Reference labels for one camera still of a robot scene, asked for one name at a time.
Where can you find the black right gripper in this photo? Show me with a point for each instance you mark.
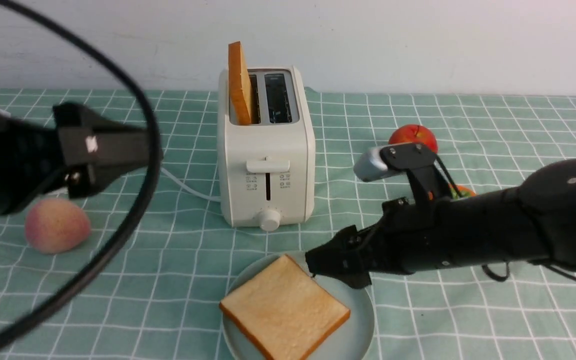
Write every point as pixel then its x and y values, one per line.
pixel 402 242

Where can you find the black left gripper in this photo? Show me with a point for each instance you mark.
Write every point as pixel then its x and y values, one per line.
pixel 96 151

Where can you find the toast slice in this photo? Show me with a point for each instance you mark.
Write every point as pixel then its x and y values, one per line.
pixel 280 312
pixel 239 84

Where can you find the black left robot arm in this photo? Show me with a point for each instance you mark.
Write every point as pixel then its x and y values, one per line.
pixel 30 163

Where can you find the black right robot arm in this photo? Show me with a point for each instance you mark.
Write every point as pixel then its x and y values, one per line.
pixel 534 222

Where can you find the light blue round plate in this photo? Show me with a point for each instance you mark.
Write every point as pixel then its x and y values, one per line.
pixel 353 340

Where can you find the pink peach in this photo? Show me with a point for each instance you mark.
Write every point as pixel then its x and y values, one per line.
pixel 56 225

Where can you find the white two-slot toaster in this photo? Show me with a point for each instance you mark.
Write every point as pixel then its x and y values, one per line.
pixel 266 170

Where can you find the orange persimmon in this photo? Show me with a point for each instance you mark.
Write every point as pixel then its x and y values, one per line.
pixel 459 191

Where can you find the red apple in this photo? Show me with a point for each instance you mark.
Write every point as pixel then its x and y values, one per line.
pixel 414 133

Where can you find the green checkered tablecloth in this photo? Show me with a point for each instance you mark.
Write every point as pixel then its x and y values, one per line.
pixel 158 299

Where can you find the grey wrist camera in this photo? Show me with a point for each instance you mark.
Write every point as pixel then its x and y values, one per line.
pixel 381 162

